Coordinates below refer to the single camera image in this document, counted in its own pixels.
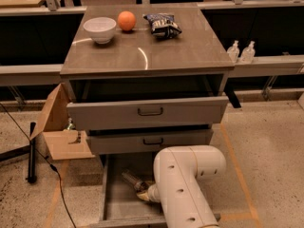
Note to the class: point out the grey drawer cabinet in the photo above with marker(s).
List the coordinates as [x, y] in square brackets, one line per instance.
[137, 66]

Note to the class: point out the top grey drawer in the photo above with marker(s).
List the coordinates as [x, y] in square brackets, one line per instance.
[147, 113]

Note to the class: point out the right clear pump bottle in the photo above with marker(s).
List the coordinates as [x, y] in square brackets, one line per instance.
[248, 54]

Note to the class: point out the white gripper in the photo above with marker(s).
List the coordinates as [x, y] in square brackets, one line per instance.
[153, 193]

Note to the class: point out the clear plastic water bottle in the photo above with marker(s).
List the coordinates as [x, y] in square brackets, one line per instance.
[138, 184]

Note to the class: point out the dark blue chip bag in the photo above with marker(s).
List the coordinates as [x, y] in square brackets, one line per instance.
[163, 25]

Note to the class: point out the brown cardboard box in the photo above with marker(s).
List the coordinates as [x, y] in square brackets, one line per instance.
[52, 122]

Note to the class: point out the green bottle in box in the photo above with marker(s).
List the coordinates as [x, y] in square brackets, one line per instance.
[70, 125]

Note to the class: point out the orange fruit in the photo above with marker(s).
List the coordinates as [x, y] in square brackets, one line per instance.
[126, 20]

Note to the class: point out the black stand leg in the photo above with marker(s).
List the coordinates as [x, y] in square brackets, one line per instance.
[30, 151]

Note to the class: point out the clear pump bottle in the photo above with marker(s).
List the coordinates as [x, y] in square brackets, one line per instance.
[248, 54]
[233, 51]

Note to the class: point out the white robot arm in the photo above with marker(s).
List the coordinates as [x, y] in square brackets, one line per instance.
[177, 172]

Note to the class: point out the white ceramic bowl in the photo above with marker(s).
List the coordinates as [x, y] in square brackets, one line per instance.
[100, 29]

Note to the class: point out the middle grey drawer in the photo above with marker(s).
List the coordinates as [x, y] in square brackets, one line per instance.
[147, 142]

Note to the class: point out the bottom grey open drawer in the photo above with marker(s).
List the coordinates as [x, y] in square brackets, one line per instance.
[121, 208]

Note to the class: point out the left clear pump bottle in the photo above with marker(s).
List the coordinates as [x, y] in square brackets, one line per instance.
[233, 51]

